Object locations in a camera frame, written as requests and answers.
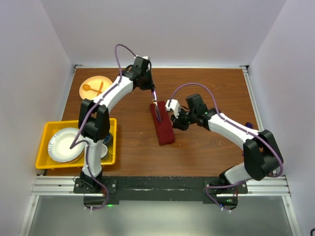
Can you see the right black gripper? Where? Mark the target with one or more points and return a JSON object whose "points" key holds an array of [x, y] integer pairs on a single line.
{"points": [[177, 122]]}

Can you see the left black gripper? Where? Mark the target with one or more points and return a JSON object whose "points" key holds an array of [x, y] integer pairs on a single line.
{"points": [[150, 85]]}

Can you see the dark red cloth napkin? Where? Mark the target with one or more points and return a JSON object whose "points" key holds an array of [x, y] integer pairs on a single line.
{"points": [[164, 130]]}

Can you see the purple iridescent utensil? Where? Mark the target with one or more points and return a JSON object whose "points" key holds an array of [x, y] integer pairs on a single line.
{"points": [[249, 125]]}

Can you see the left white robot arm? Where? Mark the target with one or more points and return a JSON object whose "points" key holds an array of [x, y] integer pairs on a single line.
{"points": [[94, 121]]}

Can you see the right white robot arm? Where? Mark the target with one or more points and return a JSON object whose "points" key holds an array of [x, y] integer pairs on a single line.
{"points": [[261, 154]]}

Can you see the orange plastic fork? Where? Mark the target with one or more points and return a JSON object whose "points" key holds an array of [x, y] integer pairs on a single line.
{"points": [[100, 88]]}

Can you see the orange round plate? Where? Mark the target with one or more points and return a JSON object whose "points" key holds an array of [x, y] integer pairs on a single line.
{"points": [[94, 83]]}

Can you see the orange plastic spoon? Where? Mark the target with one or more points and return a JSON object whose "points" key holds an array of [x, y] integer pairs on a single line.
{"points": [[87, 87]]}

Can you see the dark blue mug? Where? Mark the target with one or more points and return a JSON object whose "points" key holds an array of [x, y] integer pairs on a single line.
{"points": [[108, 139]]}

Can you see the grey white mug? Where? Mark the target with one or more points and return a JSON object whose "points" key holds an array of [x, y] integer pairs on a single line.
{"points": [[104, 151]]}

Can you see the white paper plate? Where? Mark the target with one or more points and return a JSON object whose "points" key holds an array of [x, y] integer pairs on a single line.
{"points": [[59, 146]]}

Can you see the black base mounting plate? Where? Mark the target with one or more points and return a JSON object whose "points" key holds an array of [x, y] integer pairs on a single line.
{"points": [[183, 189]]}

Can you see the yellow plastic bin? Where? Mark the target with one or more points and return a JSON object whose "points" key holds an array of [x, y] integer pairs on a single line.
{"points": [[44, 161]]}

